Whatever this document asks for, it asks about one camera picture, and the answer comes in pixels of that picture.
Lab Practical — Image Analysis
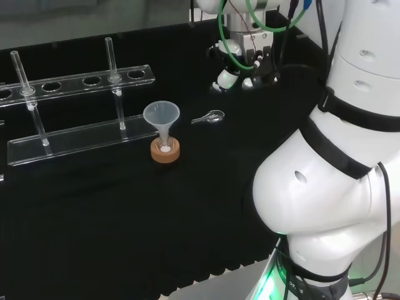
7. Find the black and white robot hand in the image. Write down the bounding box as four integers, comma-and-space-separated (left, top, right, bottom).
208, 29, 282, 94

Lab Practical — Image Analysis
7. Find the clear plastic funnel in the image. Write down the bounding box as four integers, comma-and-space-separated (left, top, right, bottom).
142, 100, 181, 148

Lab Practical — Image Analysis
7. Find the glass round-bottom flask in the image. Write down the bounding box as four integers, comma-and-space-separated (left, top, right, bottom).
156, 134, 174, 154

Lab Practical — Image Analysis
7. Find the clear funnel stand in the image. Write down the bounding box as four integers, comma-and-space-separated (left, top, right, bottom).
0, 36, 159, 167

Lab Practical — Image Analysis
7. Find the pale board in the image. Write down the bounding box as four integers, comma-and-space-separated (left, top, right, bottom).
168, 258, 273, 300

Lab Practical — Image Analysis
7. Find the black cloth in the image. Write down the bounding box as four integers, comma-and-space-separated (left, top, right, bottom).
0, 9, 344, 300

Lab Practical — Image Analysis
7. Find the black cable with plug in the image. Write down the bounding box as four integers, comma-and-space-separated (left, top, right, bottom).
276, 0, 328, 84

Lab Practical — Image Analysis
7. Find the green cable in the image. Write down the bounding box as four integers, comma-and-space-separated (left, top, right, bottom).
217, 0, 313, 71

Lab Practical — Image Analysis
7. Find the cork ring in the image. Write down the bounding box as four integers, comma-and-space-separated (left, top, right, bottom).
150, 137, 181, 164

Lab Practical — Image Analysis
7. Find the thin black cable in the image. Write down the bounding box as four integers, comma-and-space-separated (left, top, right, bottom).
347, 161, 393, 296

